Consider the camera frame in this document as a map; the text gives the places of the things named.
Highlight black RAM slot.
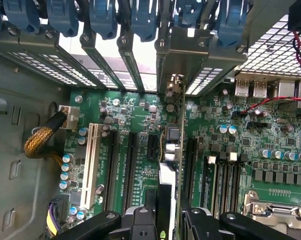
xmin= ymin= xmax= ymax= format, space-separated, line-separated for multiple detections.
xmin=232 ymin=153 xmax=249 ymax=213
xmin=214 ymin=151 xmax=228 ymax=218
xmin=222 ymin=146 xmax=238 ymax=216

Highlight metal CPU socket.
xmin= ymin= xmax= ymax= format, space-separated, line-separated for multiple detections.
xmin=241 ymin=191 xmax=301 ymax=240

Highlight short black expansion slot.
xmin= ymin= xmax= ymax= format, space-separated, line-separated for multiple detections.
xmin=146 ymin=133 xmax=159 ymax=161

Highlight white expansion slot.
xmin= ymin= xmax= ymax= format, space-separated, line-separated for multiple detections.
xmin=79 ymin=122 xmax=103 ymax=211

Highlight green motherboard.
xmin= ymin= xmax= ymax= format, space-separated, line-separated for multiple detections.
xmin=59 ymin=72 xmax=301 ymax=240

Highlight white power connector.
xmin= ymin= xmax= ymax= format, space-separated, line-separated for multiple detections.
xmin=58 ymin=104 xmax=80 ymax=131

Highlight metal expansion slot cover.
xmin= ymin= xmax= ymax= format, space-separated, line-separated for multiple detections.
xmin=185 ymin=37 xmax=249 ymax=96
xmin=0 ymin=29 xmax=78 ymax=87
xmin=17 ymin=33 xmax=109 ymax=88

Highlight open grey PC case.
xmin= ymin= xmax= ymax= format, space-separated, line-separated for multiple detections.
xmin=0 ymin=0 xmax=301 ymax=240

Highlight purple yellow wires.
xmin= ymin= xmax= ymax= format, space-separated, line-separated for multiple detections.
xmin=45 ymin=202 xmax=63 ymax=237

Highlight yellow black braided power cable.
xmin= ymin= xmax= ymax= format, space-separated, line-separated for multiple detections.
xmin=22 ymin=111 xmax=68 ymax=166

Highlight red black twisted wire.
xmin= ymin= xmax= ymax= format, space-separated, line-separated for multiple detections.
xmin=239 ymin=30 xmax=301 ymax=116

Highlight black intrusion switch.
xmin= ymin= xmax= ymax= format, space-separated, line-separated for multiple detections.
xmin=287 ymin=0 xmax=301 ymax=33

